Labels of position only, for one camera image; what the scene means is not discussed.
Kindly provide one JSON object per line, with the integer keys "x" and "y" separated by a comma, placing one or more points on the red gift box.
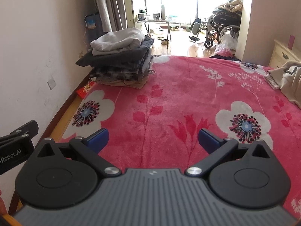
{"x": 83, "y": 91}

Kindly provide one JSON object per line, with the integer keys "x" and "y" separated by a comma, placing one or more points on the pink floral blanket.
{"x": 188, "y": 87}

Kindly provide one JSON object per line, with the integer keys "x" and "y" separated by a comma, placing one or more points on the metal bowl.
{"x": 165, "y": 42}

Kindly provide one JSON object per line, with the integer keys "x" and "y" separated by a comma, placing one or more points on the white wall switch plate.
{"x": 51, "y": 82}

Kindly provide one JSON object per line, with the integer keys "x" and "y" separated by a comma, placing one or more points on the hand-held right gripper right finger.
{"x": 205, "y": 139}

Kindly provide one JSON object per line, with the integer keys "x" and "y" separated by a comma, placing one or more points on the grey curtain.
{"x": 108, "y": 4}

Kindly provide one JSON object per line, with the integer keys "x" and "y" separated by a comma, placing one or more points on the pink card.
{"x": 291, "y": 42}

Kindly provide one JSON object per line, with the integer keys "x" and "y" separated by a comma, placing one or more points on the white wall socket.
{"x": 81, "y": 54}

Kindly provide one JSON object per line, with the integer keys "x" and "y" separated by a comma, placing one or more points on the clear plastic bag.
{"x": 227, "y": 44}

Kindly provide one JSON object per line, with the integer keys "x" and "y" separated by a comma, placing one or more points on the cream nightstand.
{"x": 282, "y": 54}

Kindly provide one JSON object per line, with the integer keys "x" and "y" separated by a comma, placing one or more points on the folding table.
{"x": 156, "y": 22}

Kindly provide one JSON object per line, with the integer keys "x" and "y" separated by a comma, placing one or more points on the white shirt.
{"x": 117, "y": 41}

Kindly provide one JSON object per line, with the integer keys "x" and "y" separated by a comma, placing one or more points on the beige jacket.
{"x": 291, "y": 80}

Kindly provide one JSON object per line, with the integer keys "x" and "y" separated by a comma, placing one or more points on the stack of folded clothes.
{"x": 122, "y": 70}

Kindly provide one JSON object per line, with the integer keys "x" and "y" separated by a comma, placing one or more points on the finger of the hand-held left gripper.
{"x": 31, "y": 127}
{"x": 14, "y": 137}

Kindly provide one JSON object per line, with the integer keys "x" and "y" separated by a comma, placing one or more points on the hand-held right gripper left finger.
{"x": 98, "y": 139}

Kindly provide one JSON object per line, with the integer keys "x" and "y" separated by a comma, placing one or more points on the checkered cloth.
{"x": 271, "y": 82}

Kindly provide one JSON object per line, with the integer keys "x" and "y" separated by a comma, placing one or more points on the wheelchair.
{"x": 223, "y": 26}

